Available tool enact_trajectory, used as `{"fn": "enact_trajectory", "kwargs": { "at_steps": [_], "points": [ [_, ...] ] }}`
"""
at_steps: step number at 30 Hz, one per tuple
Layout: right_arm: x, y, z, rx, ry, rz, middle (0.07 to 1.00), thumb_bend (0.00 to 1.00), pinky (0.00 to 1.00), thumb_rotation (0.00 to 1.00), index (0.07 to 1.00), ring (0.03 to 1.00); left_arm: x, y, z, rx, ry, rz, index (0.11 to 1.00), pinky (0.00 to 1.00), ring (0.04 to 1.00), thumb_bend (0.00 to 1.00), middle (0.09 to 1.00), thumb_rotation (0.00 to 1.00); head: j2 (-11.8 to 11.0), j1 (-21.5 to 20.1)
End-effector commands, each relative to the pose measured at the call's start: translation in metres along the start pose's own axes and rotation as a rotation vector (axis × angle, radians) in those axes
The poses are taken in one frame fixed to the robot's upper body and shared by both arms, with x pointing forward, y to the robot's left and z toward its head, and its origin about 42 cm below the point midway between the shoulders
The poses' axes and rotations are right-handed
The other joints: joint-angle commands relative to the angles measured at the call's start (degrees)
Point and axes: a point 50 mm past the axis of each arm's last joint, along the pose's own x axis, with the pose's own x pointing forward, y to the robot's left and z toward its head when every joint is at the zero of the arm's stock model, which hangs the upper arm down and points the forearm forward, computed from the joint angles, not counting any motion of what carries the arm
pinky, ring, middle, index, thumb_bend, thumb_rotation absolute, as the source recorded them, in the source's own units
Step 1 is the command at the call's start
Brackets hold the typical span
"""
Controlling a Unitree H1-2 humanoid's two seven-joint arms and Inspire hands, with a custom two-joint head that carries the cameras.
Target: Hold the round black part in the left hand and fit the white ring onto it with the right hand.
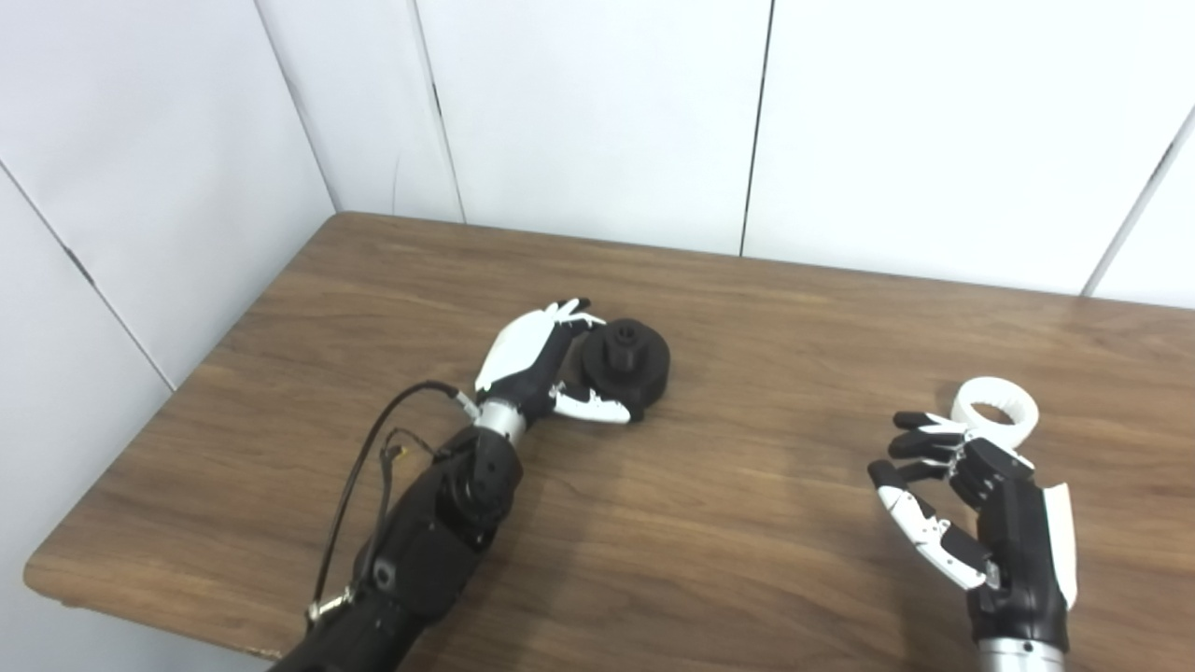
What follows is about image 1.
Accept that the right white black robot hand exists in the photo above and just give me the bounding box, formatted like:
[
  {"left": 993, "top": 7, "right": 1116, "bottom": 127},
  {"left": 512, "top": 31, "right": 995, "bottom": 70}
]
[{"left": 866, "top": 411, "right": 1079, "bottom": 650}]

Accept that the white toothed plastic ring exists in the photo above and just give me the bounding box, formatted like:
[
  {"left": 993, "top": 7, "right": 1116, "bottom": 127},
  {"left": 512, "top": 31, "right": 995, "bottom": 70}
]
[{"left": 952, "top": 377, "right": 1040, "bottom": 444}]

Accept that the thin wire with yellow plug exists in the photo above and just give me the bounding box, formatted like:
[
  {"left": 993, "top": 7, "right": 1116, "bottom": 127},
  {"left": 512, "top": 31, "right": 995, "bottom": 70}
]
[{"left": 373, "top": 427, "right": 440, "bottom": 561}]

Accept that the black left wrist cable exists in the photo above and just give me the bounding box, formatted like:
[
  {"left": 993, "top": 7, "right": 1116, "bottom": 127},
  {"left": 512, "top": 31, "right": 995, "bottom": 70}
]
[{"left": 308, "top": 381, "right": 482, "bottom": 628}]

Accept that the round black plastic part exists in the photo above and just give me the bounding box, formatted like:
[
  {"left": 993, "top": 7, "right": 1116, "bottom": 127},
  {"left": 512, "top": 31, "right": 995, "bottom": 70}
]
[{"left": 568, "top": 318, "right": 672, "bottom": 423}]

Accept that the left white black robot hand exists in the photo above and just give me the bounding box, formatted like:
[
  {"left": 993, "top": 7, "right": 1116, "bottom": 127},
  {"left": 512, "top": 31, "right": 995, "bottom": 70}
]
[{"left": 474, "top": 298, "right": 633, "bottom": 427}]

